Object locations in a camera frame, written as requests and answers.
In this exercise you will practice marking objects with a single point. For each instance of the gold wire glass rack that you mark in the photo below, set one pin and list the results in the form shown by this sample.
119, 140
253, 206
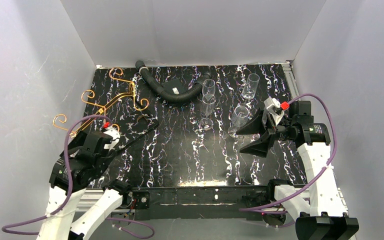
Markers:
103, 108

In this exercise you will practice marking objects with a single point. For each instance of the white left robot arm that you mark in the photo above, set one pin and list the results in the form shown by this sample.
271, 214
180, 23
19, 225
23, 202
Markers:
65, 192

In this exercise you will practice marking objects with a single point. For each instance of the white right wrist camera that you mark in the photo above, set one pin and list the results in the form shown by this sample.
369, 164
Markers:
274, 109

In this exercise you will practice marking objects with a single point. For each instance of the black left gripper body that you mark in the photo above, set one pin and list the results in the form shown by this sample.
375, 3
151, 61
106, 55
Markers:
113, 149

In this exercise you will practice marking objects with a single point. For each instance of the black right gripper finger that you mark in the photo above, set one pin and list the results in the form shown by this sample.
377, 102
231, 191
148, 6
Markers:
254, 126
261, 146

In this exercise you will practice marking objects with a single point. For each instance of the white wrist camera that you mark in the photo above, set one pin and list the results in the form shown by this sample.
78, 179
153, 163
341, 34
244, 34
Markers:
274, 109
112, 131

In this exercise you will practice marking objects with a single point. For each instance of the black box with label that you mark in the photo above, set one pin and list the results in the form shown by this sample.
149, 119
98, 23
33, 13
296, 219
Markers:
173, 87

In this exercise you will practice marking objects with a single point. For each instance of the tall clear flute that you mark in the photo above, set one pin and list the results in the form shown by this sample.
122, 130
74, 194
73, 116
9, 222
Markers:
208, 87
207, 107

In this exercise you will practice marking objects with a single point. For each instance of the clear stemmed wine glass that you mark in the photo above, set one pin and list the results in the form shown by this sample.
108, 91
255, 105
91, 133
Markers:
239, 118

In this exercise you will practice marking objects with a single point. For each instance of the tall clear flute front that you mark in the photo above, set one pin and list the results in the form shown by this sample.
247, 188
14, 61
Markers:
207, 107

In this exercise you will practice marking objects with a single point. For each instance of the black front mounting rail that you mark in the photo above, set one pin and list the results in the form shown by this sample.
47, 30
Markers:
207, 202

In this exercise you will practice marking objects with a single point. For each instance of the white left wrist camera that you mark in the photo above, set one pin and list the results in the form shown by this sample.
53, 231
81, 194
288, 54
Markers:
112, 131

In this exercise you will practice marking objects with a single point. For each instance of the clear tumbler glass far right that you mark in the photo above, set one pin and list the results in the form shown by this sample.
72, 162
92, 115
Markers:
250, 88

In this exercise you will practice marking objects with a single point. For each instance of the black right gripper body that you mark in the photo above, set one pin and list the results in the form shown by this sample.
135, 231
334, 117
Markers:
271, 134

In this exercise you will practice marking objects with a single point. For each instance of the black marble rack base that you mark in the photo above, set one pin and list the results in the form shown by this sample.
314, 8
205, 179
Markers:
131, 124

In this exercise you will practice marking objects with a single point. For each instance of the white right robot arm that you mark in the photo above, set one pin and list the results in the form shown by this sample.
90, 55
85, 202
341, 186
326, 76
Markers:
317, 208

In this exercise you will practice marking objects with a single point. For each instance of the tall clear flute rear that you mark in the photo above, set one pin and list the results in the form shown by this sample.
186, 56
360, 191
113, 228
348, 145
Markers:
208, 87

